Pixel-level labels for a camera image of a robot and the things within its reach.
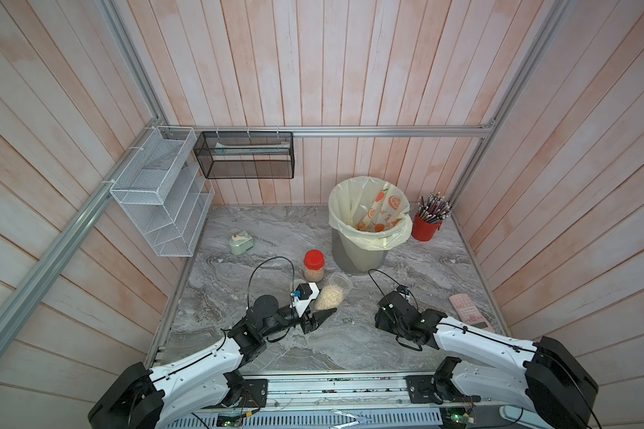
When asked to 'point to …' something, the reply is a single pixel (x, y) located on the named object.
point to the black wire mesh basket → (246, 155)
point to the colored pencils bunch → (434, 209)
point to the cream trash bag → (370, 212)
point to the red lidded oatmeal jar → (314, 265)
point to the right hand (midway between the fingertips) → (381, 318)
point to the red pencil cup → (424, 231)
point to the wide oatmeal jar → (332, 296)
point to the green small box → (241, 243)
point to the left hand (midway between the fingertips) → (328, 303)
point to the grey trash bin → (349, 257)
